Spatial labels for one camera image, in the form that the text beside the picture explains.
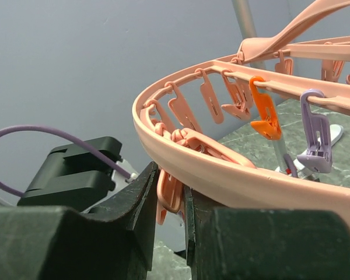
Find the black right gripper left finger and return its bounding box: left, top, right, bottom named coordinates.
left=0, top=162, right=159, bottom=279

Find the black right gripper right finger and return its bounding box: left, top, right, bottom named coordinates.
left=184, top=187, right=350, bottom=279

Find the pink clothes clip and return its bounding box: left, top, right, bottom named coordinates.
left=156, top=169, right=184, bottom=225

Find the pink round clip hanger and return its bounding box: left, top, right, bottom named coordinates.
left=132, top=1, right=350, bottom=219

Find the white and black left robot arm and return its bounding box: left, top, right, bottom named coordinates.
left=17, top=144, right=116, bottom=212

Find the purple clothes clip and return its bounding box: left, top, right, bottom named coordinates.
left=297, top=89, right=333, bottom=173

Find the white and silver clothes rack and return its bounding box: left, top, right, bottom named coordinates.
left=232, top=0, right=344, bottom=181

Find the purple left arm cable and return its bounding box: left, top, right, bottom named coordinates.
left=0, top=125, right=135, bottom=198

